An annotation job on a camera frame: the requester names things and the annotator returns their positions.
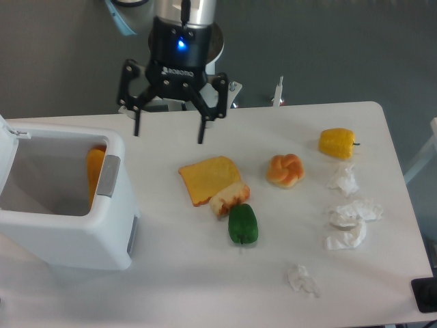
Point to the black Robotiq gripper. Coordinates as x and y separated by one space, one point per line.
178 57

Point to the white trash can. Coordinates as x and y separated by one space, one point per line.
68 198

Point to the white trash can lid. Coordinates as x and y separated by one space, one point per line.
9 146

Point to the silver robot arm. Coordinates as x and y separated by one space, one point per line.
197 13

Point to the yellow toast slice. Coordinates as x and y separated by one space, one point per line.
206 178

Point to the small bread loaf piece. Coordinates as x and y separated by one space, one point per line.
235 194

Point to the orange knotted bread roll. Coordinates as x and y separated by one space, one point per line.
285 170

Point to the green bell pepper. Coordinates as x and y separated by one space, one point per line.
242 224

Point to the yellow bell pepper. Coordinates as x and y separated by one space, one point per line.
337 142

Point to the crumpled white tissue upper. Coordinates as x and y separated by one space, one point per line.
344 180

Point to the crumpled white tissue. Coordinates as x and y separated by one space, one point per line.
351 214
346 239
299 279
344 180

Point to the crumpled white tissue middle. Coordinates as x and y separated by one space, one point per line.
351 214

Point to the crumpled white tissue lower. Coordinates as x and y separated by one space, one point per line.
346 239

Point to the crumpled white tissue front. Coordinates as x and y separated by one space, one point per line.
299 279

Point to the black device at edge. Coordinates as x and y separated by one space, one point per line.
424 290

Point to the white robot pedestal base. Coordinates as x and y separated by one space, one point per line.
207 92

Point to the white upright post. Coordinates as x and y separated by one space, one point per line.
277 99

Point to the white table leg frame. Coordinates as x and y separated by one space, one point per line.
423 156

